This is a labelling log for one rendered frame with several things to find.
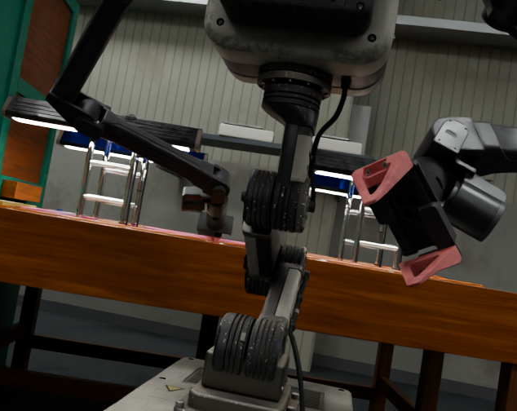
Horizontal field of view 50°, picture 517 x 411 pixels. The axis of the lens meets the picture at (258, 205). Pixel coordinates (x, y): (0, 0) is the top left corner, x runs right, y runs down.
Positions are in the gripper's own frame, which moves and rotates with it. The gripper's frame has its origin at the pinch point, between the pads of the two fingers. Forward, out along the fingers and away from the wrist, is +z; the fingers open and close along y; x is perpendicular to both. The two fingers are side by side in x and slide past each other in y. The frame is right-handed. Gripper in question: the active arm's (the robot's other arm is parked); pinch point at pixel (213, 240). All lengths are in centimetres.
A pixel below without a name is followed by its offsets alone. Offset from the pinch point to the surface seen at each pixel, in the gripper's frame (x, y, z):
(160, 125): -30.8, 22.5, -15.0
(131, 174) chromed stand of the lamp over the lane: -28.9, 32.3, 7.2
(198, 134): -30.2, 10.1, -14.6
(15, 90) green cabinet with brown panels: -68, 88, 11
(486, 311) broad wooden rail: 20, -75, -13
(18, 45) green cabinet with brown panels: -77, 87, -3
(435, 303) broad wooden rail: 20, -61, -13
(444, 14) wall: -266, -128, 53
